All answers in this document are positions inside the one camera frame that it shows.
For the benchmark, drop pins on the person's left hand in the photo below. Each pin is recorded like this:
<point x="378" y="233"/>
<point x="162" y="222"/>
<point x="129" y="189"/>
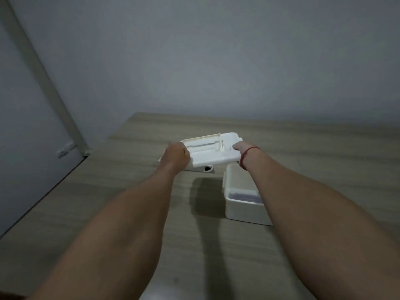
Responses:
<point x="176" y="154"/>

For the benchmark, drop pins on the person's right hand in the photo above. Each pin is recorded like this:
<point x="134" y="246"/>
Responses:
<point x="240" y="146"/>

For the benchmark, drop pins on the person's left fingers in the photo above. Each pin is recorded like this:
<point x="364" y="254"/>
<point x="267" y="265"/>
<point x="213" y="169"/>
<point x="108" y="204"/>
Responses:
<point x="182" y="148"/>

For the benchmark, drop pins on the white plastic box lid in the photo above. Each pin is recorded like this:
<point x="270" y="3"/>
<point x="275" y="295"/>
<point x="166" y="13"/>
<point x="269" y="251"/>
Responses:
<point x="207" y="149"/>

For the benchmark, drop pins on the person's left forearm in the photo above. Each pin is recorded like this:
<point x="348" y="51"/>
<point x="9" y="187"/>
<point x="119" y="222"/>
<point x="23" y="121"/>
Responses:
<point x="118" y="234"/>

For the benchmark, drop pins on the person's right forearm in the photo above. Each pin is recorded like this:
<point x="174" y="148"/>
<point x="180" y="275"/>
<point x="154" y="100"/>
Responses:
<point x="312" y="228"/>

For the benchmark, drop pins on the white plastic storage box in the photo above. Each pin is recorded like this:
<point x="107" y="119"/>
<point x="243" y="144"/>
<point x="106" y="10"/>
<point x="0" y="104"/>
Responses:
<point x="240" y="199"/>

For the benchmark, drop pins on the dark item inside box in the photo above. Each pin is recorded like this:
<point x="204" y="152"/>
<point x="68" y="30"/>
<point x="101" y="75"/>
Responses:
<point x="245" y="196"/>

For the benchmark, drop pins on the grey door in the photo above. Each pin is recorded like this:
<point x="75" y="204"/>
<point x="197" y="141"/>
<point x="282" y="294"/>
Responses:
<point x="25" y="137"/>

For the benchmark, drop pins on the grey door frame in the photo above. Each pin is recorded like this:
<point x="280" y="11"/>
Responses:
<point x="43" y="78"/>

